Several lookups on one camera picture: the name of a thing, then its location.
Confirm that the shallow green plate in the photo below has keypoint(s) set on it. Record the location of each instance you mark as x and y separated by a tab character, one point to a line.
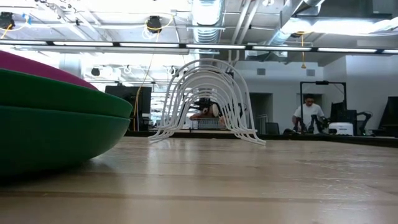
62	96

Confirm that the deep green bowl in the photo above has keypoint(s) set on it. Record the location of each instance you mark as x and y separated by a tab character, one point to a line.
46	140

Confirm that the magenta plate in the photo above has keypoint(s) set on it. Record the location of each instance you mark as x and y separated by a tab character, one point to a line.
31	67

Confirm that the background black robot arm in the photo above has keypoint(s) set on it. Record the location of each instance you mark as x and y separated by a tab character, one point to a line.
313	123
362	124

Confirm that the person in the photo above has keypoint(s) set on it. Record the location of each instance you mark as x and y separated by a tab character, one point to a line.
309	113
213	110

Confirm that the grey plastic basket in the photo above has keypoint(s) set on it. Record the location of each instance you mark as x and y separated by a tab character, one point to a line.
206	124

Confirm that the ceiling strip light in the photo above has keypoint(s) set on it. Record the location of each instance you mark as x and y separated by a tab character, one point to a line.
21	42
149	45
391	51
216	46
281	48
82	43
346	49

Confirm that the black chair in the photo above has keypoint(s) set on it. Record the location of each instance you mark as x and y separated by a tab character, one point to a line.
272	128

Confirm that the black monitor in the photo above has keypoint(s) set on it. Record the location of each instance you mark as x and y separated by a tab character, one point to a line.
124	93
345	115

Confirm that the black ceiling device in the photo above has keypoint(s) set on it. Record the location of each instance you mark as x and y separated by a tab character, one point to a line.
154	24
6	21

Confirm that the white printer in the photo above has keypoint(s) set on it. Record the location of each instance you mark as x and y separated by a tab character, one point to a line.
340	129

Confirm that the black slanted panel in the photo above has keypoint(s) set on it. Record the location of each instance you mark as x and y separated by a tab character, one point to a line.
390	118

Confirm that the wall air vent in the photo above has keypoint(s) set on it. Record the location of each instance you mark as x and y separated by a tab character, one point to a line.
310	72
261	71

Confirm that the corrugated silver air duct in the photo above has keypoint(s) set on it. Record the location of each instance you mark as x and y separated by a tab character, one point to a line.
207	31

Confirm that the smooth silver air duct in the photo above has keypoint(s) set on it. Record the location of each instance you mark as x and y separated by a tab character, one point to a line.
280	35

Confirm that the black metal stand frame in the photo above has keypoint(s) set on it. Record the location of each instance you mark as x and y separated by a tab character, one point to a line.
322	82

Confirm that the black aluminium table frame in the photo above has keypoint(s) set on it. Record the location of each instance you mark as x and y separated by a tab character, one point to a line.
373	141

